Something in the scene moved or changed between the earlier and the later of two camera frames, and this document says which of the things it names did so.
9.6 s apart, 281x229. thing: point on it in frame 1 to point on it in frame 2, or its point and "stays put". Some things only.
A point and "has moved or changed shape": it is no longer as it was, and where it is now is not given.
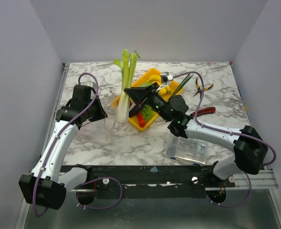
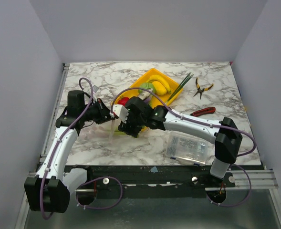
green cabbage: (145, 84) stays put
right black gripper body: (149, 96) to (130, 124)
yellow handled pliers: (199, 90) stays put
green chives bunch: (189, 76) stays put
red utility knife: (203, 111) stays put
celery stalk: (128, 64) to (119, 132)
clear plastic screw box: (193, 150) stays put
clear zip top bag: (110, 104) has moved or changed shape
